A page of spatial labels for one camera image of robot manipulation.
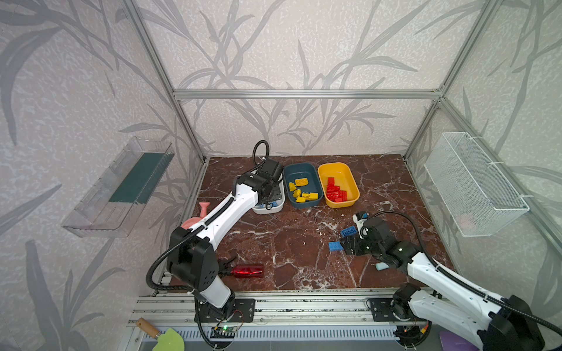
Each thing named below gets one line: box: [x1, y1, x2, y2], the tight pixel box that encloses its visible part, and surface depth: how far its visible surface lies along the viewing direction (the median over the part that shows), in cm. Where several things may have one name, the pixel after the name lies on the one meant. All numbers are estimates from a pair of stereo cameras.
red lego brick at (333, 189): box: [326, 185, 341, 195], surface depth 107 cm
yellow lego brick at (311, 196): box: [302, 192, 319, 201], surface depth 104 cm
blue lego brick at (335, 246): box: [328, 241, 344, 252], surface depth 88 cm
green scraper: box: [135, 317, 186, 351], surface depth 70 cm
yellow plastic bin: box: [317, 162, 361, 209], surface depth 110 cm
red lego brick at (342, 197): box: [334, 190, 348, 203], surface depth 103 cm
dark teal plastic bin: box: [283, 162, 325, 209], surface depth 110 cm
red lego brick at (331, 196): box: [326, 192, 337, 202], surface depth 104 cm
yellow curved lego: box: [294, 177, 309, 187], surface depth 110 cm
